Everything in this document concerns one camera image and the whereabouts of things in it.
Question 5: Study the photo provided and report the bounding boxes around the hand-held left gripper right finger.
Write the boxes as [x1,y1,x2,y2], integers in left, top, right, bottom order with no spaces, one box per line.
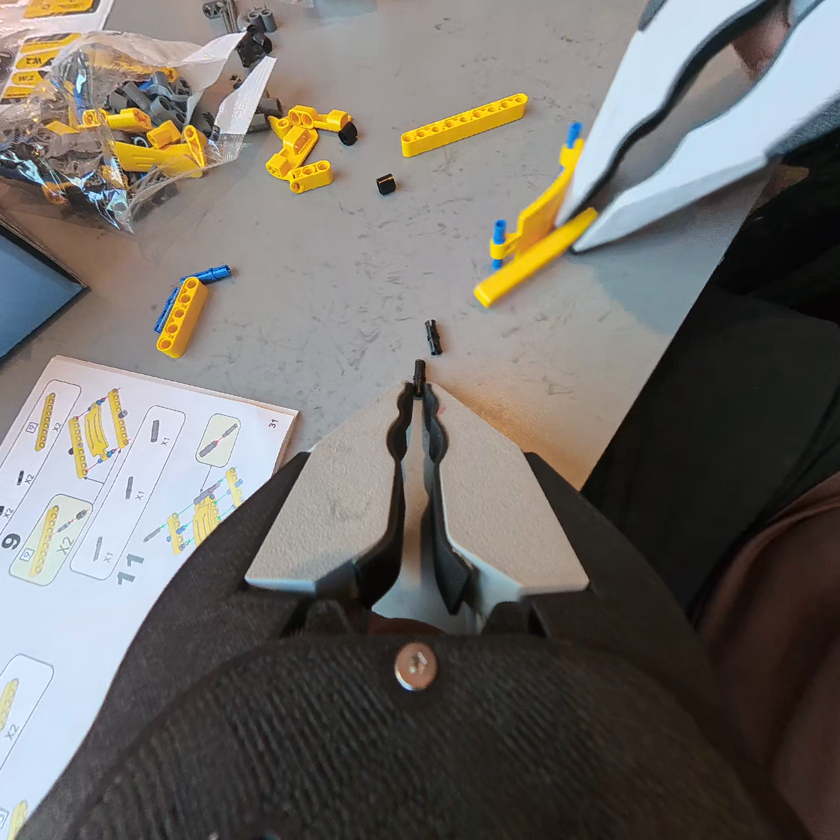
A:
[422,384,591,626]

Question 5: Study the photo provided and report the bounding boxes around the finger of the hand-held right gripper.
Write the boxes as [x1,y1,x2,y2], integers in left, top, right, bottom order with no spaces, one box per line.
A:
[563,0,775,223]
[572,0,840,253]

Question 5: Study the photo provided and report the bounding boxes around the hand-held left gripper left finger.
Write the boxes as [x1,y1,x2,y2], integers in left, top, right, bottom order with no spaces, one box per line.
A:
[243,383,417,608]

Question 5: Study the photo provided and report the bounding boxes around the yellow curved panel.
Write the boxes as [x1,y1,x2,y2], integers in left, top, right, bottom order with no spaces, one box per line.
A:
[489,121,586,271]

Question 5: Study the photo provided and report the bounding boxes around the person's right hand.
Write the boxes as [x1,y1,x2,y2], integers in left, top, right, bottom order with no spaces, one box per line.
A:
[731,2,794,84]

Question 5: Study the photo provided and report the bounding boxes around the instruction booklet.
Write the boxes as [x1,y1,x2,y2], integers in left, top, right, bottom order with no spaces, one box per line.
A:
[0,354,299,840]

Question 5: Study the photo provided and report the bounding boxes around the person's dark trousers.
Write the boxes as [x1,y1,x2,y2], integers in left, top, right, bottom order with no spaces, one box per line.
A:
[581,131,840,618]

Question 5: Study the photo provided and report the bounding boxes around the yellow five-hole beam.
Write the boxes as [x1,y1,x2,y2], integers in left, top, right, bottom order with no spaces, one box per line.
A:
[155,276,210,360]

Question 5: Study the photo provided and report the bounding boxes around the person's brown shirt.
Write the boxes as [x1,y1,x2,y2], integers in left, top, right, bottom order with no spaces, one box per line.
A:
[696,472,840,840]

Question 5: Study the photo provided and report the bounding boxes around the short yellow two-hole beam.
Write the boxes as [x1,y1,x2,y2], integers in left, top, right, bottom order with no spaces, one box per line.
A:
[287,159,333,195]

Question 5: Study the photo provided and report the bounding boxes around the yellow angled brick assembly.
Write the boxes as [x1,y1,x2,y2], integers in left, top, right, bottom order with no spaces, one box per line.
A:
[265,104,349,179]

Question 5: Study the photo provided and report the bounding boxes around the clear bag of yellow parts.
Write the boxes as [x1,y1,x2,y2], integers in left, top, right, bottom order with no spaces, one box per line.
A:
[0,29,280,234]

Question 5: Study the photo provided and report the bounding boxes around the yellow and black sticker sheet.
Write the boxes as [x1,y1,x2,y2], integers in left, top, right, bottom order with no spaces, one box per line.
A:
[0,0,114,106]

